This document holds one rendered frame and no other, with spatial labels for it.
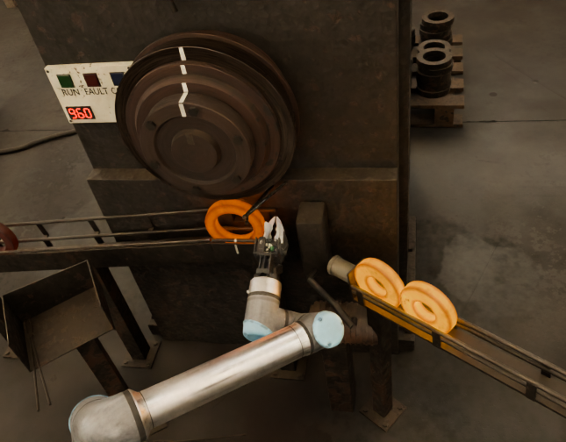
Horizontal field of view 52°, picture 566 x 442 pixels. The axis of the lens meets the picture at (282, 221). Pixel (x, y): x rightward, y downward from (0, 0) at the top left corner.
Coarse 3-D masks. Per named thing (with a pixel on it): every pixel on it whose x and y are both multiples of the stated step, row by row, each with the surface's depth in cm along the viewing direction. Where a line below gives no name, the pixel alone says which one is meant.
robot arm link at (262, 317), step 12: (252, 300) 156; (264, 300) 155; (276, 300) 157; (252, 312) 154; (264, 312) 153; (276, 312) 155; (252, 324) 152; (264, 324) 152; (276, 324) 154; (252, 336) 153; (264, 336) 151
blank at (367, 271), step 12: (360, 264) 155; (372, 264) 152; (384, 264) 151; (360, 276) 158; (372, 276) 154; (384, 276) 149; (396, 276) 150; (372, 288) 159; (384, 288) 152; (396, 288) 149; (384, 300) 156; (396, 300) 152
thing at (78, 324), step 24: (24, 288) 172; (48, 288) 176; (72, 288) 180; (96, 288) 168; (24, 312) 178; (48, 312) 180; (72, 312) 178; (96, 312) 176; (24, 336) 175; (48, 336) 174; (72, 336) 172; (96, 336) 170; (24, 360) 164; (48, 360) 167; (96, 360) 185; (120, 384) 197
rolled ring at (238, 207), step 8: (224, 200) 169; (232, 200) 169; (216, 208) 169; (224, 208) 168; (232, 208) 167; (240, 208) 167; (248, 208) 168; (208, 216) 172; (216, 216) 171; (248, 216) 168; (256, 216) 169; (208, 224) 174; (216, 224) 175; (256, 224) 170; (216, 232) 176; (224, 232) 178; (256, 232) 173
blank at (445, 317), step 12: (408, 288) 144; (420, 288) 142; (432, 288) 141; (408, 300) 148; (420, 300) 144; (432, 300) 140; (444, 300) 140; (408, 312) 151; (420, 312) 149; (444, 312) 139; (432, 324) 146; (444, 324) 142
